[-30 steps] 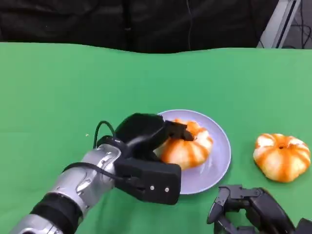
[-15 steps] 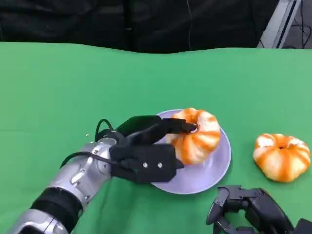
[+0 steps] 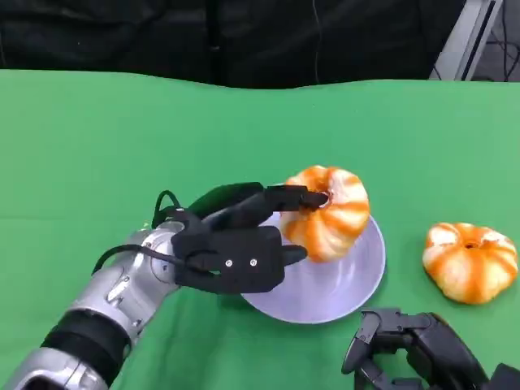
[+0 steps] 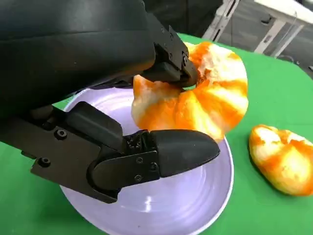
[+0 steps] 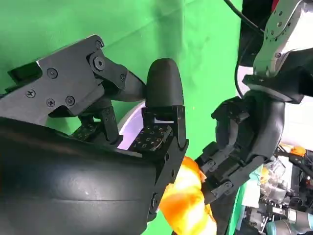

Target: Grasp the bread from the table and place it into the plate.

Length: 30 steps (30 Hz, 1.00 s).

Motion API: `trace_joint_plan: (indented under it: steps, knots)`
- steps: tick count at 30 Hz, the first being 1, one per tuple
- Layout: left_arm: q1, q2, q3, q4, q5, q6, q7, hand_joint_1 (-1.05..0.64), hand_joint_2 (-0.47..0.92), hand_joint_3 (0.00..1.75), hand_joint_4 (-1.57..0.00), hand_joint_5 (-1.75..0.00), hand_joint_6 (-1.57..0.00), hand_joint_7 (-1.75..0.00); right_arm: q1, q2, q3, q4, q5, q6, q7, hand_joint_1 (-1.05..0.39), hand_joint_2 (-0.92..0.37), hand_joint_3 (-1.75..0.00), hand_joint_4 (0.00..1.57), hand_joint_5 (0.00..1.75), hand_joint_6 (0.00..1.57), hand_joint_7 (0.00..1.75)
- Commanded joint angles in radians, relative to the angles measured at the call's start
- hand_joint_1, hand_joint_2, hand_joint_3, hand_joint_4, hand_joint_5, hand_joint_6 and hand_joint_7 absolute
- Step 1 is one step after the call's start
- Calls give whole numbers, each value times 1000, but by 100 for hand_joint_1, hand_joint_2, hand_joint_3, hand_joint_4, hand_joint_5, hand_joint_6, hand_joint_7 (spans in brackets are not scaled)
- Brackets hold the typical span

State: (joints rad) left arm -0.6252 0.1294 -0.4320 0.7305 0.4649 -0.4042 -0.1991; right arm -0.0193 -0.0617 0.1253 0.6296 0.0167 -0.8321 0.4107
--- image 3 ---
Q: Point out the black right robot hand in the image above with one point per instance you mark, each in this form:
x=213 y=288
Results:
x=422 y=345

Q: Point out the black backdrop curtain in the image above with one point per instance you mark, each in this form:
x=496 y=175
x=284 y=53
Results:
x=122 y=32

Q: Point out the grey metal stand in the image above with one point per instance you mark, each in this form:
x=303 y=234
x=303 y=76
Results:
x=469 y=36

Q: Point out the green table cloth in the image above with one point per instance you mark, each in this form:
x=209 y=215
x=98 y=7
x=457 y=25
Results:
x=101 y=142

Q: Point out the orange white toy bread roll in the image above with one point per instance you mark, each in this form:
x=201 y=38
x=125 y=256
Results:
x=469 y=264
x=333 y=219

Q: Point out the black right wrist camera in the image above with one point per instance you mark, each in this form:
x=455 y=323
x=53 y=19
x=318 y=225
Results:
x=505 y=380

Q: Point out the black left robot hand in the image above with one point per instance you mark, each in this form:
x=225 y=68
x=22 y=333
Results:
x=239 y=207

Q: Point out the lilac plate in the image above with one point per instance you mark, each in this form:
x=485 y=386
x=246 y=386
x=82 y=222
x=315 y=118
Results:
x=325 y=288

